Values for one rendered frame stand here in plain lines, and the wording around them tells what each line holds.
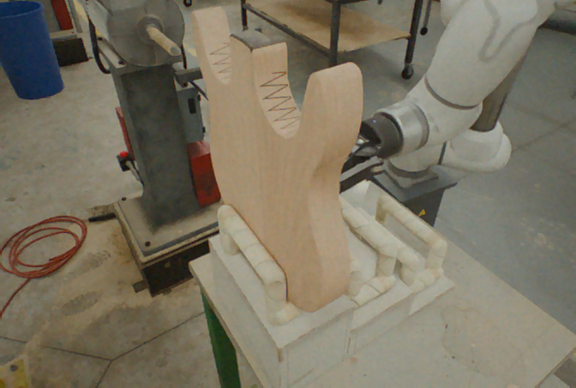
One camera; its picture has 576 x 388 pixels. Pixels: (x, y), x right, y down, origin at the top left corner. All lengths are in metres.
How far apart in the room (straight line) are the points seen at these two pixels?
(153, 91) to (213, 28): 1.13
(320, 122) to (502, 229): 2.34
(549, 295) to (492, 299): 1.42
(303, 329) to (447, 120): 0.41
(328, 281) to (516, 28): 0.41
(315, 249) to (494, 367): 0.53
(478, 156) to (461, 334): 0.75
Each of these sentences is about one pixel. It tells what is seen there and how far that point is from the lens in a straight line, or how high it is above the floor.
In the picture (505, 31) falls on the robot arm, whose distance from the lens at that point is 0.65.
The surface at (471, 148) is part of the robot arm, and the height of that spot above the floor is 0.91.
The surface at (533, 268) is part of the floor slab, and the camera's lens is 2.53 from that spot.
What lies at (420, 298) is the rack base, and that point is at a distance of 0.96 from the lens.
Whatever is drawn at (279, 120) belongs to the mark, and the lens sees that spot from 0.48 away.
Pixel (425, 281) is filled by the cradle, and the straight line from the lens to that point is 0.95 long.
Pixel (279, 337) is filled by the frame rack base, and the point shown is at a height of 1.10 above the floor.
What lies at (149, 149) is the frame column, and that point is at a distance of 1.84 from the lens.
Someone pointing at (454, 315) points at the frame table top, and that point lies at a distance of 0.97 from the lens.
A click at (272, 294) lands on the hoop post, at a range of 0.63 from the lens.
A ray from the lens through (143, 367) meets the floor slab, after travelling 2.00.
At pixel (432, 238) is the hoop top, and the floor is 1.05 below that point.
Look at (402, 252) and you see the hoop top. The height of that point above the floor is 1.05.
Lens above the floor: 1.69
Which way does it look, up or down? 37 degrees down
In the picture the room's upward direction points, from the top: straight up
